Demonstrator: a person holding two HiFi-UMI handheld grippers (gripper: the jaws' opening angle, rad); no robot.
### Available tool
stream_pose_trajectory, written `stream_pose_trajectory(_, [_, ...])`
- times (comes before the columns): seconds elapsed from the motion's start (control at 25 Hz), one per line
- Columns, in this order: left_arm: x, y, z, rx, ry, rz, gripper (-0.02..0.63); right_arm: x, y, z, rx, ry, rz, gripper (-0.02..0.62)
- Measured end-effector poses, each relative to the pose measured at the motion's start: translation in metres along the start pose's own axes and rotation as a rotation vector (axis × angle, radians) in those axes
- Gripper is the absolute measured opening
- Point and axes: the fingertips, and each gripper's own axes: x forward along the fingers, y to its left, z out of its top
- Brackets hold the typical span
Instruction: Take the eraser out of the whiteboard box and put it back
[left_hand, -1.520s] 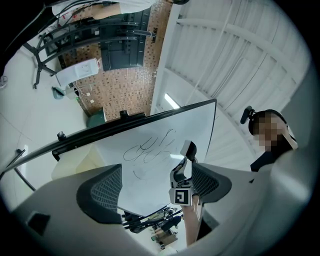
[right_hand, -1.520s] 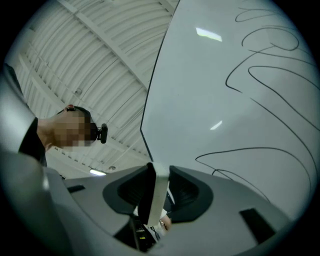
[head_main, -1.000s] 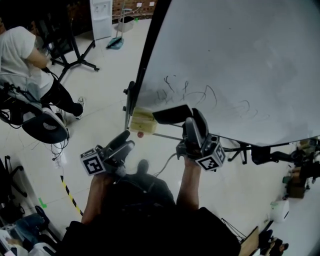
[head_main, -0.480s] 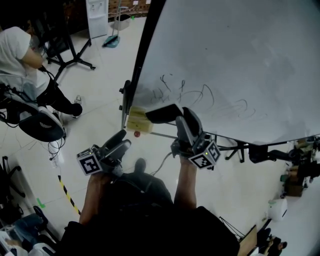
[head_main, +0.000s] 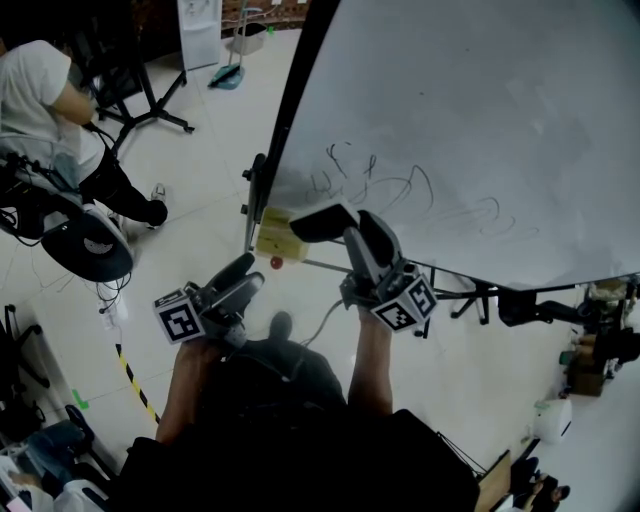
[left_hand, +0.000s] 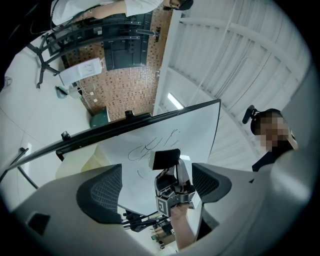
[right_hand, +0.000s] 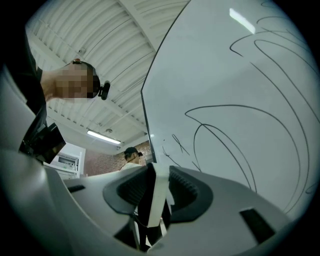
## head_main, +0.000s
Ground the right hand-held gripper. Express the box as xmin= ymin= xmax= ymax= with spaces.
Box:
xmin=341 ymin=209 xmax=439 ymax=334

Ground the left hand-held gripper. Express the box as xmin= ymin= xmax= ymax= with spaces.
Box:
xmin=153 ymin=252 xmax=266 ymax=350

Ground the grey whiteboard eraser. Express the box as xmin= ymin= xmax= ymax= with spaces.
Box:
xmin=288 ymin=199 xmax=362 ymax=245

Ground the person's right forearm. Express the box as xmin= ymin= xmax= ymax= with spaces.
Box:
xmin=347 ymin=312 xmax=396 ymax=416

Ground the person's left forearm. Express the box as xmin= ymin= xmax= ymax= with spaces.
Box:
xmin=155 ymin=340 xmax=224 ymax=446

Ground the large whiteboard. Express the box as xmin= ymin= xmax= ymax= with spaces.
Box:
xmin=271 ymin=0 xmax=640 ymax=292

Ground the brown cardboard box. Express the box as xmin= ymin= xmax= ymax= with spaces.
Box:
xmin=569 ymin=357 xmax=606 ymax=399

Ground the person's dark shoe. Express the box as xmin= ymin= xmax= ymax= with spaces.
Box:
xmin=268 ymin=310 xmax=295 ymax=342

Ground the yellow black floor tape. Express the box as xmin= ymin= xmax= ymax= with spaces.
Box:
xmin=114 ymin=342 xmax=162 ymax=426

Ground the black office chair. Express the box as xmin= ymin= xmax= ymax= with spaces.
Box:
xmin=0 ymin=149 xmax=135 ymax=282

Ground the black swivel chair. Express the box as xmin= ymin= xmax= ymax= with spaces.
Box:
xmin=497 ymin=288 xmax=594 ymax=329

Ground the person's dark clothing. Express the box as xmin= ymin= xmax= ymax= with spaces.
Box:
xmin=118 ymin=338 xmax=482 ymax=512

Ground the black wheeled stand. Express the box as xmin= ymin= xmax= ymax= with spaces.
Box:
xmin=79 ymin=29 xmax=196 ymax=146

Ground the teal dustpan with broom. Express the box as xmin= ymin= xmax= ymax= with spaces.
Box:
xmin=207 ymin=7 xmax=264 ymax=92

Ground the black chair with armrests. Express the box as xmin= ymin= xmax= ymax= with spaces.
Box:
xmin=0 ymin=303 xmax=52 ymax=436

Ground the grey waste bin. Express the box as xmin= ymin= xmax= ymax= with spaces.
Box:
xmin=229 ymin=22 xmax=268 ymax=56

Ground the white water dispenser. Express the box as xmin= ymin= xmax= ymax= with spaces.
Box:
xmin=176 ymin=0 xmax=223 ymax=72

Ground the white round container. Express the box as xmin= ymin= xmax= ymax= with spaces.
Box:
xmin=533 ymin=397 xmax=574 ymax=446

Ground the grey cable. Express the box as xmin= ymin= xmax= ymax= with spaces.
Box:
xmin=298 ymin=298 xmax=347 ymax=349

